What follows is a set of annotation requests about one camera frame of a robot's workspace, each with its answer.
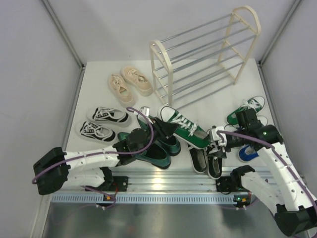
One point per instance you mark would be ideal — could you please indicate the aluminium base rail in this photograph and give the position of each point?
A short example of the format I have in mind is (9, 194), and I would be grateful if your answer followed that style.
(171, 181)

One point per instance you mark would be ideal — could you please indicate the black white sneaker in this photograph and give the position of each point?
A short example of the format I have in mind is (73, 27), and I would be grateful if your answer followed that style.
(103, 115)
(95, 132)

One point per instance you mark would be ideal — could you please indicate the green canvas sneaker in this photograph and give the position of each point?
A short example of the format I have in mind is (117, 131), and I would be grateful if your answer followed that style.
(256, 103)
(186, 130)

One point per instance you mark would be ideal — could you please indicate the cream shoe rack metal bars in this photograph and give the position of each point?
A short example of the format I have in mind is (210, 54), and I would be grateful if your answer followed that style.
(196, 63)

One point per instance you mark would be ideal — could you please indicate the blue canvas sneaker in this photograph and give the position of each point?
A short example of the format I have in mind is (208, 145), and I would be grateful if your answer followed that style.
(247, 153)
(262, 119)

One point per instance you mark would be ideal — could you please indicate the beige sneaker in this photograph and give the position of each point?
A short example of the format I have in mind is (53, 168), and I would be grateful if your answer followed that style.
(120, 90)
(138, 80)

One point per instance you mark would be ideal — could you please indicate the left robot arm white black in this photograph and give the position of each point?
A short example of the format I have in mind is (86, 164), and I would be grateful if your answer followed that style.
(59, 169)

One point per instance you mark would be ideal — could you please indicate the black canvas sneaker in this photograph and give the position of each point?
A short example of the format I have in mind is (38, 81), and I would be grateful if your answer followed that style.
(214, 165)
(198, 159)

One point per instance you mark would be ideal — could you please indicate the beige sneaker right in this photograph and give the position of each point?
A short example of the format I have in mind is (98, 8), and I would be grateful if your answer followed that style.
(138, 80)

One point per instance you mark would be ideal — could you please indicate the black white sneaker upper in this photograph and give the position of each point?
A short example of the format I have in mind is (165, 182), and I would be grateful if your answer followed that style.
(103, 115)

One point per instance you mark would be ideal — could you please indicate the blue canvas sneaker lower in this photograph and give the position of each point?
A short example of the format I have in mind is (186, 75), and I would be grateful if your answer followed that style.
(247, 153)

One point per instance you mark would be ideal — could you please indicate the black canvas sneaker right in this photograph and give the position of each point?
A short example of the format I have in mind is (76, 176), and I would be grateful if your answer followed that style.
(214, 165)

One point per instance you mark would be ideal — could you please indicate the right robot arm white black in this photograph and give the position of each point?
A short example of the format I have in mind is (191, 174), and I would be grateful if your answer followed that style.
(293, 206)

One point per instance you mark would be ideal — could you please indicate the perforated cable duct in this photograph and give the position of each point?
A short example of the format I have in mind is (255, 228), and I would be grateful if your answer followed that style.
(230, 199)

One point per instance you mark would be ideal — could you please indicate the green loafer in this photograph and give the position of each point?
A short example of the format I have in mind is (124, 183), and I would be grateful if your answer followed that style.
(155, 155)
(170, 145)

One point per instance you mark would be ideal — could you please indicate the blue canvas sneaker upper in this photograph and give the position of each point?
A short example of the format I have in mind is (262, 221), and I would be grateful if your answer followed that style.
(262, 119)

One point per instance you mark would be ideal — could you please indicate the beige sneaker left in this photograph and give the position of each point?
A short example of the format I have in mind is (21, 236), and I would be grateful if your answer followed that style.
(120, 90)

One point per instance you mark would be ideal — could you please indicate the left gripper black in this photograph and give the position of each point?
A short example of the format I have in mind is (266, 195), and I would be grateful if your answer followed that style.
(164, 130)

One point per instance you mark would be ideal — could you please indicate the black canvas sneaker left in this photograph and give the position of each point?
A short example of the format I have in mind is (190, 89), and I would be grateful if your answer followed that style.
(198, 159)

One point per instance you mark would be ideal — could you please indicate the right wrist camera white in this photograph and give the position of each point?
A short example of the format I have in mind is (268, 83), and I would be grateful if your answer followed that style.
(218, 138)

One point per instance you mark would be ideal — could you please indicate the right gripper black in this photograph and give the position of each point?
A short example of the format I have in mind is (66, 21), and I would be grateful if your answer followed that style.
(219, 153)

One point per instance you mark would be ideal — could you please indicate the black white sneaker lower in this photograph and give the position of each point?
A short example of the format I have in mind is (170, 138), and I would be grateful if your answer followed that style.
(95, 132)

